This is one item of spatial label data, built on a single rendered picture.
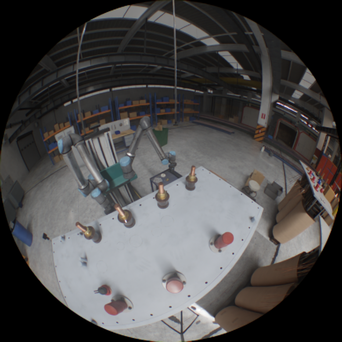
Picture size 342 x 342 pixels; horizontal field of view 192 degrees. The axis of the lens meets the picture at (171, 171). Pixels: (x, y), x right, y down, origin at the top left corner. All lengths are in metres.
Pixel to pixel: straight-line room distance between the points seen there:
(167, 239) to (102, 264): 0.44
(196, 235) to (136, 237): 0.35
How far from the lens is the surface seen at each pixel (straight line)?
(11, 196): 9.51
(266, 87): 10.64
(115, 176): 1.56
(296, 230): 2.62
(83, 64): 6.64
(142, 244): 0.65
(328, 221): 6.79
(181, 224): 0.66
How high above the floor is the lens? 1.98
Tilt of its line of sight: 38 degrees down
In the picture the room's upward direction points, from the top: 1 degrees counter-clockwise
